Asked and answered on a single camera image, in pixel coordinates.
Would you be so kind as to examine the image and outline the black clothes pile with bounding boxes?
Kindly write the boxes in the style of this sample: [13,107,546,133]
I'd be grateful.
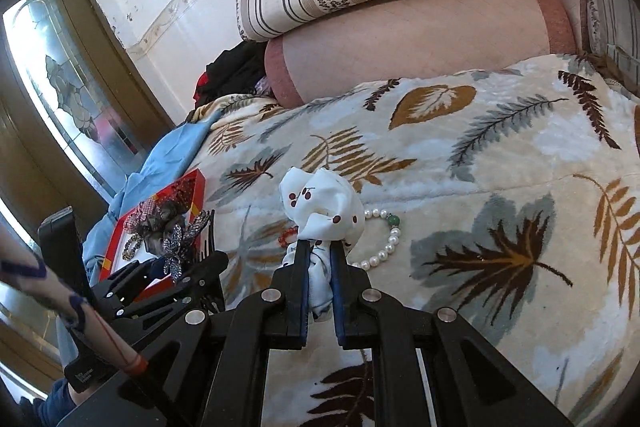
[192,41,271,108]

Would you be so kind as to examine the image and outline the plaid scrunchie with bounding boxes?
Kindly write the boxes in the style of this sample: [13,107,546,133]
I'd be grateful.
[122,201,173,234]

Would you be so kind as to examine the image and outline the leopard print scrunchie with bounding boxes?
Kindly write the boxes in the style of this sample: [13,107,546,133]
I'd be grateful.
[121,232,147,264]

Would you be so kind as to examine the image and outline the light blue cloth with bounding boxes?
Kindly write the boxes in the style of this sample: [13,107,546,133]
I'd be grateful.
[55,117,223,358]

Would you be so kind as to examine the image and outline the pink quilted bolster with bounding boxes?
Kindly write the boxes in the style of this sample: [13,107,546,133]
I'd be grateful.
[264,0,578,108]

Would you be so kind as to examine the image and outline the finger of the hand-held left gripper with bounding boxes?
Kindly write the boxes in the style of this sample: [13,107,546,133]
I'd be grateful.
[92,258,158,308]
[115,249,230,324]

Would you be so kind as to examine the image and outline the red bead bracelet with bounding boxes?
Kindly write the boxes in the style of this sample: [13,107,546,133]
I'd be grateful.
[277,227,301,252]

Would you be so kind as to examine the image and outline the person's leg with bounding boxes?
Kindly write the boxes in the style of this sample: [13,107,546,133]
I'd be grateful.
[17,377,78,427]

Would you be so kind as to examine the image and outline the striped floral cushion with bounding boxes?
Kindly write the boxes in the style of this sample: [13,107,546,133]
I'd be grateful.
[580,0,640,82]

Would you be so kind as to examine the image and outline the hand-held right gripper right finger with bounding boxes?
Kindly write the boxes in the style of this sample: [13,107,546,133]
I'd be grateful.
[327,242,576,427]

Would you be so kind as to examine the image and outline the white dotted scrunchie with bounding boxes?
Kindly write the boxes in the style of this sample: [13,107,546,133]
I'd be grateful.
[279,167,366,323]

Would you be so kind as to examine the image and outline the red polka dot scrunchie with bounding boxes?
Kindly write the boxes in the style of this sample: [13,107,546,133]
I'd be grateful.
[154,173,199,208]

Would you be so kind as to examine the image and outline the pearl bracelet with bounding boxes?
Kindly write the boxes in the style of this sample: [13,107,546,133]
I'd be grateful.
[347,208,403,272]

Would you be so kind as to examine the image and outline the person's left forearm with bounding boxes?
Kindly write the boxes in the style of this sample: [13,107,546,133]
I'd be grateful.
[0,234,151,375]

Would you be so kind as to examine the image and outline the wooden glass door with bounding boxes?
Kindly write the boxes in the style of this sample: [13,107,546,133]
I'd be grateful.
[0,0,176,388]

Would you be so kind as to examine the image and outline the red gift box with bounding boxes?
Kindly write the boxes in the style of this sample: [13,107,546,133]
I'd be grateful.
[97,168,207,303]

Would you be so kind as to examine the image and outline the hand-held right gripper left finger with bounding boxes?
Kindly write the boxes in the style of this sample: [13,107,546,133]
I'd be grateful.
[55,239,311,427]

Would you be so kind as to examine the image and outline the leaf print blanket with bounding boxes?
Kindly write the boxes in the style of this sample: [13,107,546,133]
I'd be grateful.
[187,52,640,427]

